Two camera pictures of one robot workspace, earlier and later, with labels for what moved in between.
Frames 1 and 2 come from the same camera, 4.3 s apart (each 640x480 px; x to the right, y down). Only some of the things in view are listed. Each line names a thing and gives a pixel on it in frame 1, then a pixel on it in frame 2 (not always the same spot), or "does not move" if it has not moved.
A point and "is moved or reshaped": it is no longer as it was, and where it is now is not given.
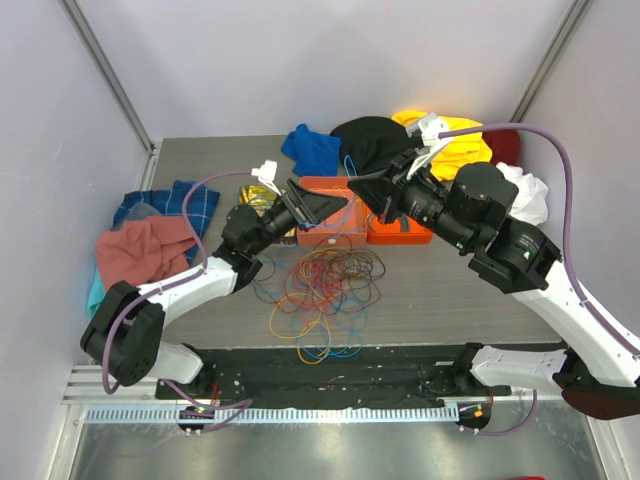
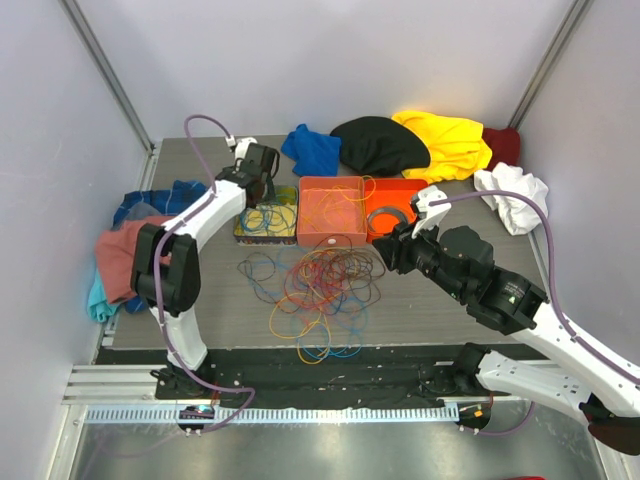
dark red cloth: [505, 146] does not move
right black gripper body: [416, 197] → [421, 251]
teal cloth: [97, 296] does not move
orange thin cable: [366, 226] is moved or reshaped
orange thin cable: [298, 316] does not move
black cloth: [372, 143] does not move
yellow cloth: [461, 150] does not move
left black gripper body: [282, 219] → [257, 202]
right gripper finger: [376, 192] → [392, 252]
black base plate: [401, 375] does not move
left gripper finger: [311, 206] → [269, 194]
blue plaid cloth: [201, 204] does not move
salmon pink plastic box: [344, 226] does not move
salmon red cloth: [142, 250] does not move
